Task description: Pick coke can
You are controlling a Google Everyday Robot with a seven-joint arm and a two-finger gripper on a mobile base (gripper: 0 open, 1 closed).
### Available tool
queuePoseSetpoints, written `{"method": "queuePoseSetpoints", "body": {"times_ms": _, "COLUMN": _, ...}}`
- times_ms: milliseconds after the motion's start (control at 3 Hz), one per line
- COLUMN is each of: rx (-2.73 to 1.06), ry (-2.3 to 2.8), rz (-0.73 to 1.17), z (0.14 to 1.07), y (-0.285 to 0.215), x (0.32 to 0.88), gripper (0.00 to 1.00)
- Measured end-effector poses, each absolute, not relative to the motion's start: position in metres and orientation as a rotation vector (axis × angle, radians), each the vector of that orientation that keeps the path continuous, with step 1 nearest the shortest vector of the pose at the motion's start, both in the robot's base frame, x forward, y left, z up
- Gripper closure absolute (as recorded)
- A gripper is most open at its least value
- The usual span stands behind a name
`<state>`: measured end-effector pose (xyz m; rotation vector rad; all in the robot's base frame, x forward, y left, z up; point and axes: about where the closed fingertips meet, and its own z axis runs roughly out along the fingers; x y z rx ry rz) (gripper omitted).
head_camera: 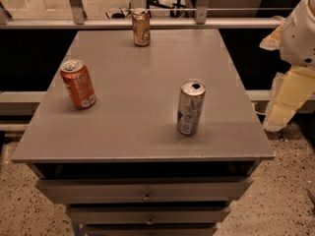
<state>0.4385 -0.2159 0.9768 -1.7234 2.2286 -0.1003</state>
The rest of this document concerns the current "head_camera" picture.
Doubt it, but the silver blue slim can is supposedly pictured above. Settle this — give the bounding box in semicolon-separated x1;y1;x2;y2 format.
177;79;206;136

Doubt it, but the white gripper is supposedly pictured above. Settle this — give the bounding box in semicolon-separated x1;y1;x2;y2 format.
259;0;315;132

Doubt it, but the red coke can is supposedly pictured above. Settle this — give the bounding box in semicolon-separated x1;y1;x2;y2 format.
60;60;96;109

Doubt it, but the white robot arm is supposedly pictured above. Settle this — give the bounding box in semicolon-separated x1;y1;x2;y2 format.
260;0;315;132

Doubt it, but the gold brown can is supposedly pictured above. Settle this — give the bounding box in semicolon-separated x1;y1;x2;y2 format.
132;8;151;46

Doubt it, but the grey drawer cabinet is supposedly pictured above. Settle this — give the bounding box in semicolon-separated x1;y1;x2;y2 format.
11;29;276;236

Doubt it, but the top grey drawer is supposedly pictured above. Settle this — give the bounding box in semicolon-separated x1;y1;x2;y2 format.
36;177;253;205

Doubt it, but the bottom grey drawer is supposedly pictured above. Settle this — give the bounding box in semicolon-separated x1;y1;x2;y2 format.
85;224;218;236

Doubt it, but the middle grey drawer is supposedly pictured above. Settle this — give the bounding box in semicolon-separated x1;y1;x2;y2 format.
67;204;230;225

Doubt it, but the grey drawer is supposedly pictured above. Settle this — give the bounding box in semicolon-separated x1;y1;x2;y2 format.
85;224;218;236
67;204;230;225
36;177;253;205

